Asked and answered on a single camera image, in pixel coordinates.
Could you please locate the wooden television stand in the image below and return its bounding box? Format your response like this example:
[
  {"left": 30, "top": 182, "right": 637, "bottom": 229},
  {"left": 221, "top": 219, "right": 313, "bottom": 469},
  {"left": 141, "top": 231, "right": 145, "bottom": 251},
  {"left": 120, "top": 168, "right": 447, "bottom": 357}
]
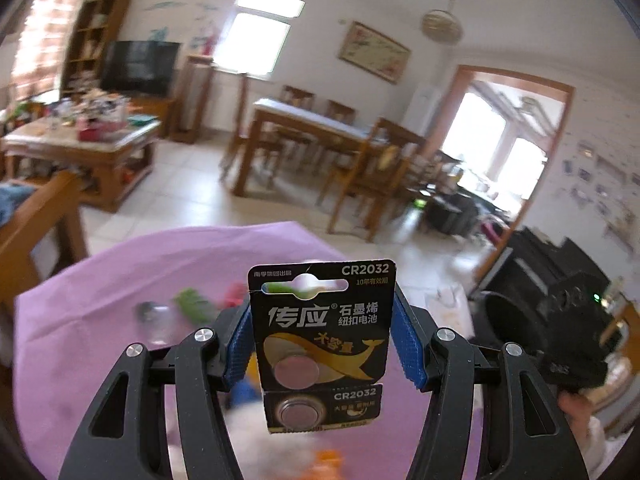
[{"left": 117, "top": 92, "right": 176, "bottom": 140}]

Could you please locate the white paper bag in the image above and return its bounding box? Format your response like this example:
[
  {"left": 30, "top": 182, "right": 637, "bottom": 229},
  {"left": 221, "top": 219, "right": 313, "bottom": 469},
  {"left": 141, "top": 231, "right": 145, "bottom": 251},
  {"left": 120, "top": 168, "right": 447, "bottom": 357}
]
[{"left": 425, "top": 284, "right": 476, "bottom": 348}]

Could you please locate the black trash bin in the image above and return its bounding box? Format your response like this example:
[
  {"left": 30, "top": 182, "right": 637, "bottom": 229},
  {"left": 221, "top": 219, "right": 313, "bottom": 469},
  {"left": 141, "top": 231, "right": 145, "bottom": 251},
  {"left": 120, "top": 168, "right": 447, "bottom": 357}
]
[{"left": 481, "top": 289, "right": 548, "bottom": 357}]

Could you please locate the person's right forearm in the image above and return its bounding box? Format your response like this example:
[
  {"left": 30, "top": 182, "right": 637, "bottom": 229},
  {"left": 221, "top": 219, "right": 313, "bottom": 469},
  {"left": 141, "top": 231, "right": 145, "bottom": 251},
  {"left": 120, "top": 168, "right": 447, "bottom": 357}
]
[{"left": 570, "top": 407, "right": 633, "bottom": 480}]

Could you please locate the white crumpled tissue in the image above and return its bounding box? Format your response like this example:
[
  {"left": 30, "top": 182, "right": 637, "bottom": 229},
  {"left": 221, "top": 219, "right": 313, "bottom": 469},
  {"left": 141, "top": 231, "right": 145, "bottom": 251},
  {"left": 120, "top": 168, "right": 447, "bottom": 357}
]
[{"left": 167, "top": 400, "right": 313, "bottom": 480}]

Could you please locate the coffee table clutter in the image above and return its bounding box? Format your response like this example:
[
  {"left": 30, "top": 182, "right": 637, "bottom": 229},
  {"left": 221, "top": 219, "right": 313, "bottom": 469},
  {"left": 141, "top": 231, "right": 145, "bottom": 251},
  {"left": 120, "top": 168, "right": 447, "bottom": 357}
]
[{"left": 6, "top": 87, "right": 162, "bottom": 143}]

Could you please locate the wooden coffee table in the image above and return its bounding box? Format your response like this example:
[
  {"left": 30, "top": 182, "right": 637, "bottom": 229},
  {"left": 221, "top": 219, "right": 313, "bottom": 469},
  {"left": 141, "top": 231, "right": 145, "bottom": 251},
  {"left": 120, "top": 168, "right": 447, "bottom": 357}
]
[{"left": 0, "top": 119, "right": 162, "bottom": 213}]

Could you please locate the tall wooden cabinet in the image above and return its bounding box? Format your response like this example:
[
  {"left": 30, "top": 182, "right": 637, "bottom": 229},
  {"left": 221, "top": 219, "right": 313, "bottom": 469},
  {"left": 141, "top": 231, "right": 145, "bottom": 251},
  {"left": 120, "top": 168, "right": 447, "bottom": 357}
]
[{"left": 170, "top": 54, "right": 217, "bottom": 145}]

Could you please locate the wooden sofa armrest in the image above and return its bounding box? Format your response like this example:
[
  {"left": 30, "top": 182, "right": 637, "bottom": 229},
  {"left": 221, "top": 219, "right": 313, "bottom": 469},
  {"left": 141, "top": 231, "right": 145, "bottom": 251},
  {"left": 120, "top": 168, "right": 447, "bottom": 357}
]
[{"left": 0, "top": 170, "right": 90, "bottom": 313}]

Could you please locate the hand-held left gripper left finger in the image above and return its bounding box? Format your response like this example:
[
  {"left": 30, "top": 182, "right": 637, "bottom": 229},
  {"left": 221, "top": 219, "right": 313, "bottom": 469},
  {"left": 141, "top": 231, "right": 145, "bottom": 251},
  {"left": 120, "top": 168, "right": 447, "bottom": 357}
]
[{"left": 59, "top": 295, "right": 261, "bottom": 480}]

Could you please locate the black button battery card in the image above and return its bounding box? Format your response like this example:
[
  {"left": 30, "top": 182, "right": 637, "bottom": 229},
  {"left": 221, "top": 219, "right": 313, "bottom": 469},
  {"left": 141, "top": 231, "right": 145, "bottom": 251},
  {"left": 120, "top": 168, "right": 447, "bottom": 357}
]
[{"left": 247, "top": 260, "right": 397, "bottom": 436}]

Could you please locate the bright wall window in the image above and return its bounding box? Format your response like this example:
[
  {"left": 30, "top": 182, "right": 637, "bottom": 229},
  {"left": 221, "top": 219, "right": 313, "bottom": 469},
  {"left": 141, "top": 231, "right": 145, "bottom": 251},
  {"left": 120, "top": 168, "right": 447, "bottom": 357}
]
[{"left": 216, "top": 0, "right": 306, "bottom": 83}]

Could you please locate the wooden bookshelf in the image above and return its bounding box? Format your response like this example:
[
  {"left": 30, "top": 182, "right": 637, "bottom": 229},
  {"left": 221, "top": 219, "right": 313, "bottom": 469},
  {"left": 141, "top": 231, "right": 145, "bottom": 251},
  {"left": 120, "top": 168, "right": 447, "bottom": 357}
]
[{"left": 62, "top": 0, "right": 132, "bottom": 92}]

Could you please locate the red wrapper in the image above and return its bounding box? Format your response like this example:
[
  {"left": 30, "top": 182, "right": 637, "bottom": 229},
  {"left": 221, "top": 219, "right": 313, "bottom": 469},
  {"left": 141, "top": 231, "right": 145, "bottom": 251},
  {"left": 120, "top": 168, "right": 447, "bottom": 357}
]
[{"left": 220, "top": 282, "right": 250, "bottom": 311}]

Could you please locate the round ceiling lamp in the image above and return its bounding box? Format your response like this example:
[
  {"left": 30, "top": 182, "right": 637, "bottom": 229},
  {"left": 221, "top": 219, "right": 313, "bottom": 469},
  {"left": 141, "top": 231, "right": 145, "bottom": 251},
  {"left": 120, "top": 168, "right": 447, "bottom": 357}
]
[{"left": 420, "top": 0, "right": 463, "bottom": 46}]

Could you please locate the blue crumpled wrapper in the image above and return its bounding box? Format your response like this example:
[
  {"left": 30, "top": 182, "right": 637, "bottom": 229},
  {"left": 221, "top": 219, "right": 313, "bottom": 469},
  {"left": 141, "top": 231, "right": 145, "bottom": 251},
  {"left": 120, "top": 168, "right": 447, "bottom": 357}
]
[{"left": 227, "top": 377, "right": 263, "bottom": 408}]

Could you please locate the wooden door frame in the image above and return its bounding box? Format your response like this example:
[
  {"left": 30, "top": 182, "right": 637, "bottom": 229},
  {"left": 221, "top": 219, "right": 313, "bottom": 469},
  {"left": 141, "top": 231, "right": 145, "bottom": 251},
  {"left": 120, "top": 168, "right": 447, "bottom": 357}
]
[{"left": 427, "top": 64, "right": 577, "bottom": 243}]

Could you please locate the window with pink blinds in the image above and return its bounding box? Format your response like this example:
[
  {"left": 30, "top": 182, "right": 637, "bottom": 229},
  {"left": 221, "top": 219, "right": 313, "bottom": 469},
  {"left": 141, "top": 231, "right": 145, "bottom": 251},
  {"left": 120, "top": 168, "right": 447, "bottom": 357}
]
[{"left": 10, "top": 0, "right": 93, "bottom": 103}]

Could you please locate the wooden dining chair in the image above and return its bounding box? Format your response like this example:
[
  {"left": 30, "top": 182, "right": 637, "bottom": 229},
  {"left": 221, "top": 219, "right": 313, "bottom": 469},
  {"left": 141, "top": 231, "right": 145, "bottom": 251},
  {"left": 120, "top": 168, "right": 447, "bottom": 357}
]
[
  {"left": 320, "top": 117, "right": 417, "bottom": 243},
  {"left": 278, "top": 85, "right": 317, "bottom": 113},
  {"left": 219, "top": 75, "right": 283, "bottom": 181},
  {"left": 324, "top": 99, "right": 358, "bottom": 126}
]

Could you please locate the green packet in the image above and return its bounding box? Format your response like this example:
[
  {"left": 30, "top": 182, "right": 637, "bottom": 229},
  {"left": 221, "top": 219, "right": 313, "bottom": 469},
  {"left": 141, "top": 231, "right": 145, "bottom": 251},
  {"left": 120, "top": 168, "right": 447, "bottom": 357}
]
[{"left": 172, "top": 287, "right": 221, "bottom": 323}]

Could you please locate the black television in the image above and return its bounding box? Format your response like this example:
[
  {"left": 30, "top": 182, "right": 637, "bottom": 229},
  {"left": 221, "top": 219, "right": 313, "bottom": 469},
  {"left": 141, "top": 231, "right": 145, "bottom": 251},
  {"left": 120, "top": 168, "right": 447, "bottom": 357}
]
[{"left": 100, "top": 40, "right": 182, "bottom": 98}]

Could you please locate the wall photo collection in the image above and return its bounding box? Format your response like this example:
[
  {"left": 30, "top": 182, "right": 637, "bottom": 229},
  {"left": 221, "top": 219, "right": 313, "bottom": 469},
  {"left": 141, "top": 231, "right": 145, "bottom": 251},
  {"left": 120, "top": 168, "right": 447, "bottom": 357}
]
[{"left": 560, "top": 139, "right": 640, "bottom": 248}]

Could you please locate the purple table cloth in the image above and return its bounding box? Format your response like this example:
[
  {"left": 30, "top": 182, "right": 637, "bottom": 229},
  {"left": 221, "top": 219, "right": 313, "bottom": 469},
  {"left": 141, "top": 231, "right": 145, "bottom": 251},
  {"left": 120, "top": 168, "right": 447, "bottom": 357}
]
[{"left": 14, "top": 222, "right": 481, "bottom": 480}]

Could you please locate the wooden dining table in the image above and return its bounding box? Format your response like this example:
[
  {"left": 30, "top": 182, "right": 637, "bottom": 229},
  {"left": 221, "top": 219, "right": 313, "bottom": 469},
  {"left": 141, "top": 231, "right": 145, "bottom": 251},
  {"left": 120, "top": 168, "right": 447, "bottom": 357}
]
[{"left": 234, "top": 97, "right": 427, "bottom": 198}]

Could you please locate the person's right hand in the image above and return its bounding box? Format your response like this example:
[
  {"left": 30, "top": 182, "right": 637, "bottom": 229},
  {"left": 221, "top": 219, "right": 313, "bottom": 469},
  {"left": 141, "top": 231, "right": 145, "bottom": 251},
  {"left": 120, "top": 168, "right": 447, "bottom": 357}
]
[{"left": 557, "top": 392, "right": 601, "bottom": 436}]

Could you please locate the blue cloth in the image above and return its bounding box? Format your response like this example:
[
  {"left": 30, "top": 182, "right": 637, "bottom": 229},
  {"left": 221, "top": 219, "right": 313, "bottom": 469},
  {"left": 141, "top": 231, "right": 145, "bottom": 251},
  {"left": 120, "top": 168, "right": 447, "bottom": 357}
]
[{"left": 0, "top": 185, "right": 40, "bottom": 227}]

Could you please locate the black furniture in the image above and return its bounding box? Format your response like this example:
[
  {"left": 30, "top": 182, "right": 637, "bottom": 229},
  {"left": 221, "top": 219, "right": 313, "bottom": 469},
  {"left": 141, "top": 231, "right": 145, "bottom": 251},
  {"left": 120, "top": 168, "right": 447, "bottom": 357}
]
[{"left": 480, "top": 227, "right": 617, "bottom": 311}]

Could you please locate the framed wall picture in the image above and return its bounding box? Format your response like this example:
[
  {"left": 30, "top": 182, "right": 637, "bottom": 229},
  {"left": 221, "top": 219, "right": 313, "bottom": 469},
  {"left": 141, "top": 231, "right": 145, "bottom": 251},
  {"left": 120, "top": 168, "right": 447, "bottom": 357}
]
[{"left": 337, "top": 21, "right": 412, "bottom": 85}]

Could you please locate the orange wrapper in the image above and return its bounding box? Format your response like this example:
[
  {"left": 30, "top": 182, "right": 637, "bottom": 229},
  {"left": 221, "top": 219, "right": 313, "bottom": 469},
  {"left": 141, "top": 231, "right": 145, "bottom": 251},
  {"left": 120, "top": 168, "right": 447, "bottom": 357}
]
[{"left": 307, "top": 447, "right": 351, "bottom": 480}]

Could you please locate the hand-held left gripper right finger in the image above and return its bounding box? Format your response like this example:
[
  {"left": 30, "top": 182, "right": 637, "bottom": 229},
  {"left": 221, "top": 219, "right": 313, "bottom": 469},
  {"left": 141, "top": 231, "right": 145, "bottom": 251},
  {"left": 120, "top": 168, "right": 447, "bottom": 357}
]
[{"left": 392, "top": 280, "right": 591, "bottom": 480}]

